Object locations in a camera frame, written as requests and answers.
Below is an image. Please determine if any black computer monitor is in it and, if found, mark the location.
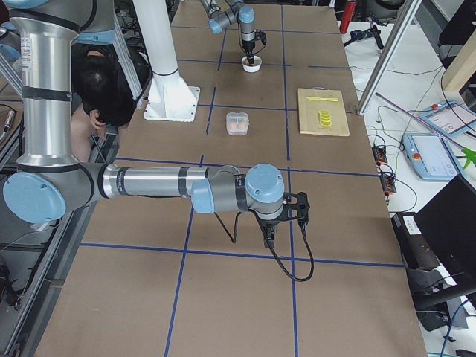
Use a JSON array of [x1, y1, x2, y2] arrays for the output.
[[415, 175, 475, 283]]

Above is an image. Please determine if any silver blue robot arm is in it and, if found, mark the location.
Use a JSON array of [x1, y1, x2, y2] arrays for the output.
[[3, 1, 289, 247], [200, 0, 257, 65]]

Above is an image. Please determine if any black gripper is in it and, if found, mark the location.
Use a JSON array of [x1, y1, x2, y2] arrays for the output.
[[242, 40, 255, 64], [257, 218, 279, 248]]

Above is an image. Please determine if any bamboo cutting board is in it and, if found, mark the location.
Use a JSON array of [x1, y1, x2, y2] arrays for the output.
[[297, 88, 350, 137]]

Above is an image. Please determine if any red cylinder bottle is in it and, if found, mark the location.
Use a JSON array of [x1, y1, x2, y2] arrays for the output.
[[339, 0, 357, 34]]

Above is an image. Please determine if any aluminium frame post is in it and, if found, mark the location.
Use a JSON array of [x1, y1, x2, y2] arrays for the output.
[[356, 0, 422, 115]]

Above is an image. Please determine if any small black tripod stand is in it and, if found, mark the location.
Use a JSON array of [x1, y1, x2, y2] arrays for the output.
[[344, 16, 389, 50]]

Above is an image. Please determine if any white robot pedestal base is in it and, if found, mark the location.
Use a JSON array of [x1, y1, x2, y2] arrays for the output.
[[133, 0, 200, 122]]

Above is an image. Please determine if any seated person in black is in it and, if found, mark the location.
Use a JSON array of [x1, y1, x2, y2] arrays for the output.
[[71, 43, 135, 162]]

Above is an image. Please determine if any white round bowl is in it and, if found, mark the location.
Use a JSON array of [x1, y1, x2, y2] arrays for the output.
[[241, 56, 262, 73]]

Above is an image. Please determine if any yellow plastic knife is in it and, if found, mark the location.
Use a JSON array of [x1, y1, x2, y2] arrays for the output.
[[306, 96, 339, 103]]

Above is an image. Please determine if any far blue teach pendant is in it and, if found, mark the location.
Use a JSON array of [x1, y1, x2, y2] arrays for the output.
[[419, 100, 475, 138]]

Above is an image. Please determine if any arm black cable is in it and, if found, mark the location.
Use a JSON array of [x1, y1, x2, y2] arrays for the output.
[[215, 212, 315, 283]]

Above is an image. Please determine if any near blue teach pendant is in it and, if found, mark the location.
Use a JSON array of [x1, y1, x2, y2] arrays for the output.
[[402, 132, 460, 181]]

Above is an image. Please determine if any orange black electronics board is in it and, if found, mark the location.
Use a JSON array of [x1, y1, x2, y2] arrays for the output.
[[371, 146, 388, 165]]

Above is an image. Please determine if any blue teach pendant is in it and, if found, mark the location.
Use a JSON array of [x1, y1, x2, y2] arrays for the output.
[[419, 100, 475, 138], [402, 132, 460, 181]]

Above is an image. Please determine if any reacher grabber stick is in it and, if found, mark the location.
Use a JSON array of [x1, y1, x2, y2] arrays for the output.
[[375, 92, 476, 169]]

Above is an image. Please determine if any clear plastic egg box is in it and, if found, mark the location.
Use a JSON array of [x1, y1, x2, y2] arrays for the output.
[[226, 112, 249, 135]]

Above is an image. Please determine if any black box device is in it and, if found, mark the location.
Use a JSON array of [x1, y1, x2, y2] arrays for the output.
[[391, 212, 440, 271]]

